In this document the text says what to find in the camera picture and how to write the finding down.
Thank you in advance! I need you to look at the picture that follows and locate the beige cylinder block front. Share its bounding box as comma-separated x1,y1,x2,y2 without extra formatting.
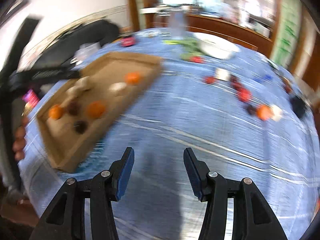
108,82,127,94

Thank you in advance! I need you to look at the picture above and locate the green leafy vegetable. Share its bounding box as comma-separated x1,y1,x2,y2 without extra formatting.
163,38,204,62

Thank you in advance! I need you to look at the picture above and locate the black leather sofa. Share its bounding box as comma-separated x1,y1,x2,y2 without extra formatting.
18,19,120,72

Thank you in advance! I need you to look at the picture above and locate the person left hand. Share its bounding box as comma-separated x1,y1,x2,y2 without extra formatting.
12,116,29,162

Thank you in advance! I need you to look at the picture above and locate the black cylindrical container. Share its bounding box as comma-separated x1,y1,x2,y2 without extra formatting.
290,95,310,119

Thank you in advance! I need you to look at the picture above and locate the white enamel bowl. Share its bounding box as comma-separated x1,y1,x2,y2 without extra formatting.
193,33,240,60

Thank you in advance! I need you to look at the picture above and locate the orange tangerine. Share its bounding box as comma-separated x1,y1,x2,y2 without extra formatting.
86,101,106,119
48,105,64,120
256,105,272,121
125,72,142,85

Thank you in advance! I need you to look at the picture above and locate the red tomato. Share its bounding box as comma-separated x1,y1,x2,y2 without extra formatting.
238,88,252,102

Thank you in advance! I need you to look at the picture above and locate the red gift bag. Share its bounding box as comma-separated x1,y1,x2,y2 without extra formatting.
22,89,40,108

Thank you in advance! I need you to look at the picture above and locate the red radish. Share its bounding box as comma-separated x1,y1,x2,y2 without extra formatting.
190,56,204,63

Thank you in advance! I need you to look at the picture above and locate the blue plaid tablecloth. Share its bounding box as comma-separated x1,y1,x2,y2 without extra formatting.
18,27,320,240

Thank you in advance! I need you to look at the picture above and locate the dark red date back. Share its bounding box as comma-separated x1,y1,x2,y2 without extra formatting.
229,75,242,90

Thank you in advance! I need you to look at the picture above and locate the brown cardboard tray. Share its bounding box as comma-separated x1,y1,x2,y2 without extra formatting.
36,51,162,173

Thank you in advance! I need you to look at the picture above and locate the wrinkled red date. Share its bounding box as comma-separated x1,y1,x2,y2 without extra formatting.
67,101,81,116

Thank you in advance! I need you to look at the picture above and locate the dark plum small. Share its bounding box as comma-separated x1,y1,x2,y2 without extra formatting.
246,104,257,115

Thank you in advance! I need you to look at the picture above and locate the clear plastic bag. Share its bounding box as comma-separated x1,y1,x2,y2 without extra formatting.
70,42,101,65

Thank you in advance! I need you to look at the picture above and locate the pink labelled black jar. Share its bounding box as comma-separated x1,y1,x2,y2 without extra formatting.
121,35,136,47

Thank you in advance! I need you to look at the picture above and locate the clear plastic pitcher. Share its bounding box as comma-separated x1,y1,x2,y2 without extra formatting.
153,5,187,40

